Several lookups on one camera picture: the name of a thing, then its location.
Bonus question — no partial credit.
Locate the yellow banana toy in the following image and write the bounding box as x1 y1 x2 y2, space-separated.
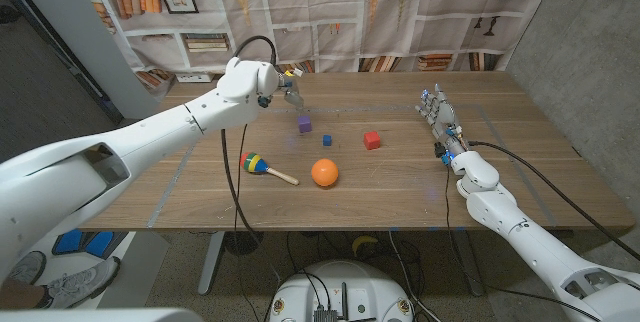
351 235 380 257

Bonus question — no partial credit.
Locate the grey table leg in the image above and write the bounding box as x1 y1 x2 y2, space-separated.
197 230 226 297
452 229 485 297

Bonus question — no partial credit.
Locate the white power strip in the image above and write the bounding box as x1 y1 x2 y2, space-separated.
175 72 215 84

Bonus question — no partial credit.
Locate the white platform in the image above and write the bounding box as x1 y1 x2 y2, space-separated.
29 230 170 310

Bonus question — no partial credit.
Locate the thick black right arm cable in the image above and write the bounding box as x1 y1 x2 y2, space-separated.
467 140 640 262

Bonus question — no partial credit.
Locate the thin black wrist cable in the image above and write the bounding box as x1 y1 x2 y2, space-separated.
232 124 249 234
443 165 604 321

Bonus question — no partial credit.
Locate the black round fan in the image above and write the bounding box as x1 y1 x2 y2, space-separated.
223 230 265 256

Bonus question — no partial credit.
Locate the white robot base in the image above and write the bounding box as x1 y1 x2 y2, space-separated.
268 260 415 322

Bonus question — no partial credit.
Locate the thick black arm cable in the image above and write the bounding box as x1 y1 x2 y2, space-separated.
467 140 640 262
219 35 284 283

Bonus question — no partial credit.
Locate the printed bookshelf backdrop cloth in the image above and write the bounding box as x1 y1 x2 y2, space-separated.
72 0 561 76

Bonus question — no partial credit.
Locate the multicolour wooden maraca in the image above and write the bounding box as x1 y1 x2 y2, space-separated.
239 151 301 187

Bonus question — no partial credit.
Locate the person's bare leg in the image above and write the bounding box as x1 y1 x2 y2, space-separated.
0 276 44 311

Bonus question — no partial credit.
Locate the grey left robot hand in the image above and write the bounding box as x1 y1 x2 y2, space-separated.
279 74 307 111

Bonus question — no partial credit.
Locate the orange ball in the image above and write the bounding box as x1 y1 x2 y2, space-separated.
310 158 340 188

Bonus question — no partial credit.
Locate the grey sneaker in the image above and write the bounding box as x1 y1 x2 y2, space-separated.
44 256 121 310
7 250 47 286

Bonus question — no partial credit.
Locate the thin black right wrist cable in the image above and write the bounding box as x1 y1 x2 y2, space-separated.
443 165 604 321

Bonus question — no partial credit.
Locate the blue pad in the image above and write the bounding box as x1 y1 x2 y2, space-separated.
52 229 84 256
83 231 115 257

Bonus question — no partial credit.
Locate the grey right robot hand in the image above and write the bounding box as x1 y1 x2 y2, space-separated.
415 83 470 156

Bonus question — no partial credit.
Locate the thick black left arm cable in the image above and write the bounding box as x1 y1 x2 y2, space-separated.
219 35 284 283

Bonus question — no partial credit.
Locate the thin black left wrist cable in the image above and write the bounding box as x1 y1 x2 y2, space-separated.
232 124 249 234

